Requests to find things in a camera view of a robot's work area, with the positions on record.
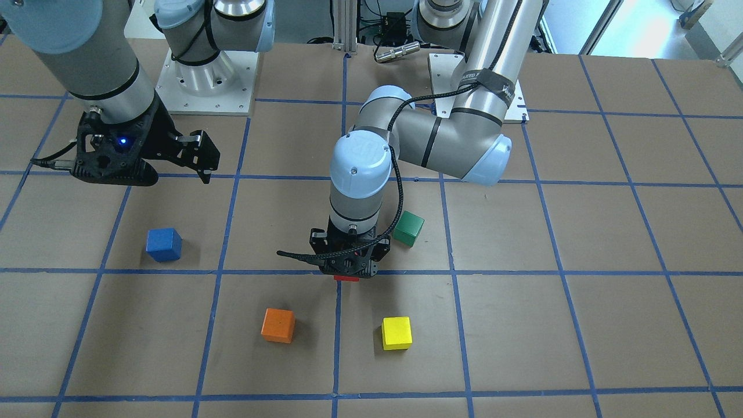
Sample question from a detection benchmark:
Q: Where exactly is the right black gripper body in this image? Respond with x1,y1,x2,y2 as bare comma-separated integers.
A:
71,96,221,187

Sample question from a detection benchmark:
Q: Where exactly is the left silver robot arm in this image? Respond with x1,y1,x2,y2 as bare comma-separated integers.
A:
290,1,546,278

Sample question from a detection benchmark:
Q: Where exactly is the blue wooden block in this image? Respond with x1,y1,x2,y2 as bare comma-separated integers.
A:
145,228,182,262

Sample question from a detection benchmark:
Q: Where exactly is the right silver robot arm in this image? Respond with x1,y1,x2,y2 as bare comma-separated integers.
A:
1,1,220,187

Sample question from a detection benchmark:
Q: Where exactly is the yellow wooden block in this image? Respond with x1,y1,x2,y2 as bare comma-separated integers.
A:
381,316,412,350

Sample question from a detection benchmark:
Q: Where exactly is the orange wooden block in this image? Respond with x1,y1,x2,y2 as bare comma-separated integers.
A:
261,308,295,344

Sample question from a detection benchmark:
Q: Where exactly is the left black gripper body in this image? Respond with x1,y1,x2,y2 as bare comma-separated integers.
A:
309,228,390,278

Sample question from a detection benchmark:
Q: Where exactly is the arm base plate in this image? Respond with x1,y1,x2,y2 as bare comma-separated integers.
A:
428,52,530,124
156,51,262,117

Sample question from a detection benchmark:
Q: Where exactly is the green wooden block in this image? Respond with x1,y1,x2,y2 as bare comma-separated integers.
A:
392,211,425,248

